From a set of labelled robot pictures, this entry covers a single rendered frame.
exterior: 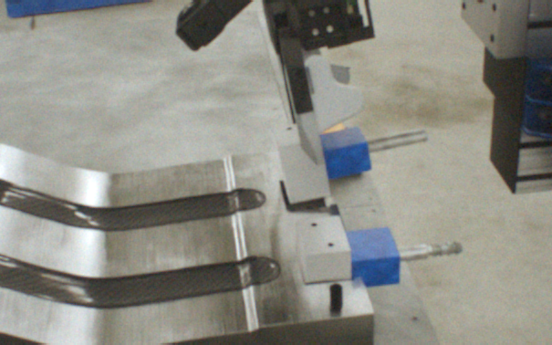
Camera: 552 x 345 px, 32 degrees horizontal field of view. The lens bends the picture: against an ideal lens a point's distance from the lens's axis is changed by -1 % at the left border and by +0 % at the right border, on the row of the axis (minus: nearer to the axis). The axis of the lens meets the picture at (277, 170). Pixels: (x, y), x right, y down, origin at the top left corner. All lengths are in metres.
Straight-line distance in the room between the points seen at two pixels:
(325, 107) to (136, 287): 0.21
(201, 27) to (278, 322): 0.25
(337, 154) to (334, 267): 0.12
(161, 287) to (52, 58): 0.71
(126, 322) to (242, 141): 0.45
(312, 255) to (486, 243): 1.66
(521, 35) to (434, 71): 2.17
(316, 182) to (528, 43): 0.36
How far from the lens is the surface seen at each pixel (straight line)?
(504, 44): 1.08
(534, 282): 2.26
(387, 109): 2.98
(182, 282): 0.77
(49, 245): 0.80
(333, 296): 0.70
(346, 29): 0.77
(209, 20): 0.78
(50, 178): 0.89
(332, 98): 0.78
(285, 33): 0.76
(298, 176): 0.82
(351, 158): 0.82
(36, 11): 3.99
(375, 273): 0.75
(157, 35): 1.46
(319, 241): 0.74
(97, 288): 0.77
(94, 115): 1.23
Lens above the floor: 1.33
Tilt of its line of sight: 30 degrees down
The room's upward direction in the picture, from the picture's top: 3 degrees counter-clockwise
